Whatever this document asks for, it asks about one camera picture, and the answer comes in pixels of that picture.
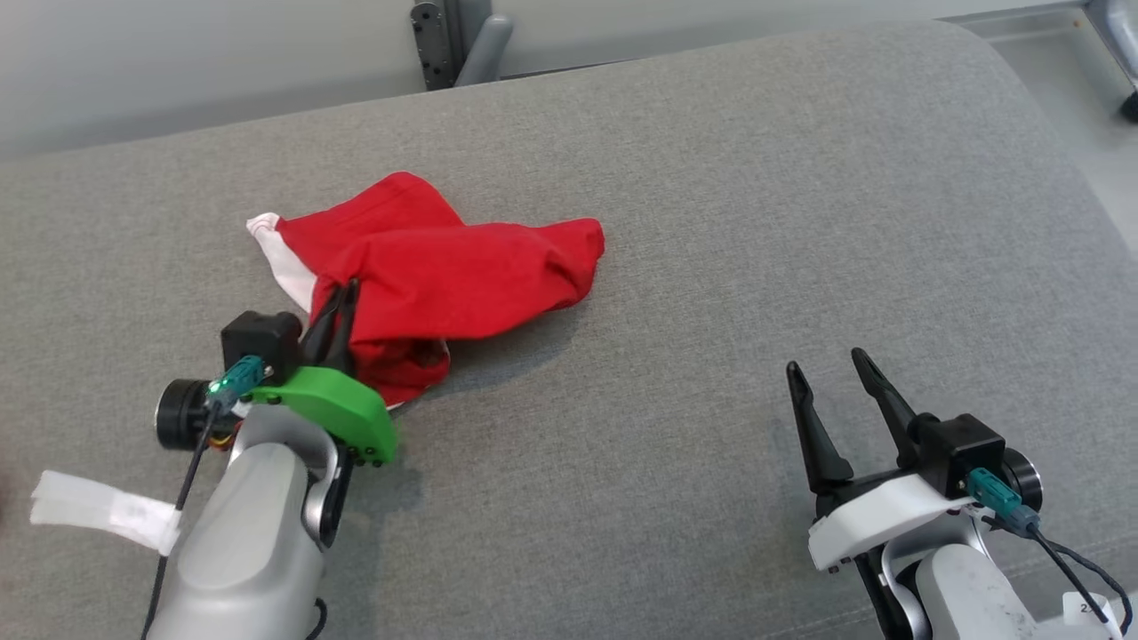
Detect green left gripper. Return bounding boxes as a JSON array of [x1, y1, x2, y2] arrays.
[[244, 278, 398, 466]]

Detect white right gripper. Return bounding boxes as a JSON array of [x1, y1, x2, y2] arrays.
[[786, 348, 979, 574]]

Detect red shorts with white stripe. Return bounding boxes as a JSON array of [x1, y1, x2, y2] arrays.
[[246, 172, 606, 410]]

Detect grey caster leg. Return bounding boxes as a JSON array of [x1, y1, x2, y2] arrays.
[[1080, 0, 1138, 124]]

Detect teal left cable connector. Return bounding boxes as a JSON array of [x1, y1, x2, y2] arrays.
[[209, 356, 268, 414]]

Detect teal cable connector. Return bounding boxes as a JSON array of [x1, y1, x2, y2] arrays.
[[209, 356, 268, 414], [965, 468, 1041, 539]]

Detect teal right cable connector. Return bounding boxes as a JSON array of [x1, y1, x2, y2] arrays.
[[965, 468, 1041, 539]]

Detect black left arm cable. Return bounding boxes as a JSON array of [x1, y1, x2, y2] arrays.
[[140, 404, 223, 640]]

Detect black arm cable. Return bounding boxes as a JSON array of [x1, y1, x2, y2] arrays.
[[140, 404, 223, 640], [1022, 524, 1134, 636]]

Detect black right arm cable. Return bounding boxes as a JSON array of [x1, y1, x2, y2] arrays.
[[1022, 524, 1134, 636]]

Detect white tag right cable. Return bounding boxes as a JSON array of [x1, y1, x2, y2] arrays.
[[1062, 591, 1123, 640]]

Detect white tape label left cable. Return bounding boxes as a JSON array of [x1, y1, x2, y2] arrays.
[[29, 469, 183, 556]]

